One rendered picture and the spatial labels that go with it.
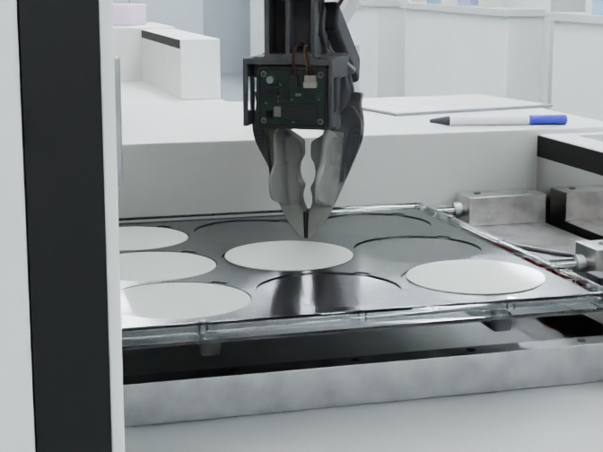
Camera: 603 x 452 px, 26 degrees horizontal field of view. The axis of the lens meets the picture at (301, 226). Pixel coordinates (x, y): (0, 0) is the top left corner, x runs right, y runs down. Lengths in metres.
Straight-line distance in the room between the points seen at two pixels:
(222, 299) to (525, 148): 0.50
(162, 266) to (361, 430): 0.21
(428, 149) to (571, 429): 0.45
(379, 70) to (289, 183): 8.56
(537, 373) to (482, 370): 0.04
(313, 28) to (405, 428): 0.32
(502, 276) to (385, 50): 8.68
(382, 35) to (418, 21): 0.82
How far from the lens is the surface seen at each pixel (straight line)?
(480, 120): 1.33
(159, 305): 0.88
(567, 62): 6.91
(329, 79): 0.99
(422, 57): 8.77
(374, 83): 9.68
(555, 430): 0.89
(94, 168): 0.36
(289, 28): 0.99
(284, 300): 0.89
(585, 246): 1.04
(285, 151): 1.07
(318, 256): 1.02
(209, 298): 0.89
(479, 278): 0.95
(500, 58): 7.65
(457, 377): 0.94
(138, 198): 1.20
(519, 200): 1.26
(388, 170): 1.26
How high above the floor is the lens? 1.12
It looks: 11 degrees down
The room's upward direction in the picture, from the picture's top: straight up
